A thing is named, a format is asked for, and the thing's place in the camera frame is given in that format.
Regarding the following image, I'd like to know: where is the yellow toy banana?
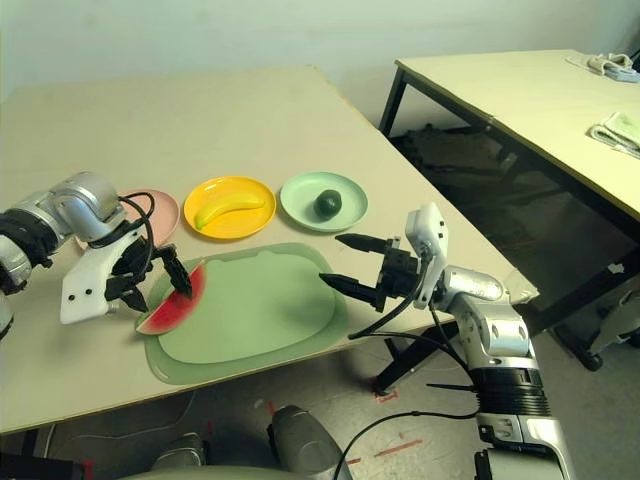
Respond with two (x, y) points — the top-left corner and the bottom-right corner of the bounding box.
(193, 192), (267, 232)

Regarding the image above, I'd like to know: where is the grey robot right foot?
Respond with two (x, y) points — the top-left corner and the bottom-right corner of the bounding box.
(266, 404), (351, 476)

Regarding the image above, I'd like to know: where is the mint green plastic plate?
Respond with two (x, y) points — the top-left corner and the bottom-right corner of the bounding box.
(279, 171), (369, 233)

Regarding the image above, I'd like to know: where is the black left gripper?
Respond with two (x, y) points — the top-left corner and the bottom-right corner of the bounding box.
(104, 234), (194, 314)

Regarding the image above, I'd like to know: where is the beige folded cloth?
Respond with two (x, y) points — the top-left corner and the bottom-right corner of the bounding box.
(566, 51), (634, 76)

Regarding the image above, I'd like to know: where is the red toy watermelon slice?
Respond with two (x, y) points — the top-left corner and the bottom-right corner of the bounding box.
(135, 263), (208, 336)

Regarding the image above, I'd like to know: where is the white green folded towel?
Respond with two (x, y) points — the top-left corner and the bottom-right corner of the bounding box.
(585, 110), (640, 160)

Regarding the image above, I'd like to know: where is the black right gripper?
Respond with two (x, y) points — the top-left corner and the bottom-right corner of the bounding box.
(318, 232), (426, 314)

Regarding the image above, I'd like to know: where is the black table base bar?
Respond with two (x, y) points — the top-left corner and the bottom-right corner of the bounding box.
(0, 429), (96, 480)
(374, 334), (466, 394)

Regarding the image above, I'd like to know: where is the pink plastic plate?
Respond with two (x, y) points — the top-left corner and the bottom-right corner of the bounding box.
(74, 188), (180, 251)

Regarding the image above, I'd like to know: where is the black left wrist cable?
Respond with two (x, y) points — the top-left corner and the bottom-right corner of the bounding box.
(117, 192), (156, 291)

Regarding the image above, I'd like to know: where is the grey robot left foot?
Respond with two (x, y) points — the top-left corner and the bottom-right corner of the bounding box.
(149, 432), (209, 471)

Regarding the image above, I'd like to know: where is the grey robot torso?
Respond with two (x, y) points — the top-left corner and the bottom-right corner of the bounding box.
(119, 464), (311, 480)

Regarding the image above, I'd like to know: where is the beige side table black frame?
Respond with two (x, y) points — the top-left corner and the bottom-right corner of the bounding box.
(378, 48), (640, 371)

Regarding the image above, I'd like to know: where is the white plastic equipment base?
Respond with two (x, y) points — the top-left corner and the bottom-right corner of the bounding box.
(594, 288), (640, 351)

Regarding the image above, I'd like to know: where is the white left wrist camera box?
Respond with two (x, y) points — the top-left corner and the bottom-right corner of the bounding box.
(59, 227), (146, 326)

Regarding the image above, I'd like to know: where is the dark green toy avocado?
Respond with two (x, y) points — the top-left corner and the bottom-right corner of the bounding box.
(313, 188), (343, 219)

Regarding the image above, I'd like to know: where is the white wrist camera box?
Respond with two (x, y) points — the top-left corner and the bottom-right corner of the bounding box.
(404, 202), (451, 309)
(59, 227), (146, 326)

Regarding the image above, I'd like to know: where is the grey robot foot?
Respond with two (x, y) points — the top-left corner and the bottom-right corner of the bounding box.
(266, 404), (351, 476)
(149, 432), (209, 471)

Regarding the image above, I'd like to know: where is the green cutting board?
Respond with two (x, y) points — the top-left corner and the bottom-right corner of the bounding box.
(143, 242), (350, 385)

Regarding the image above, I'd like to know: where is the yellow plastic plate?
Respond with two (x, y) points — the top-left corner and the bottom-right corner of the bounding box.
(183, 174), (277, 240)

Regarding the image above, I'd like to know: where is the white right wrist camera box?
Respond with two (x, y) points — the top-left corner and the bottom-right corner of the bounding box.
(404, 202), (451, 309)

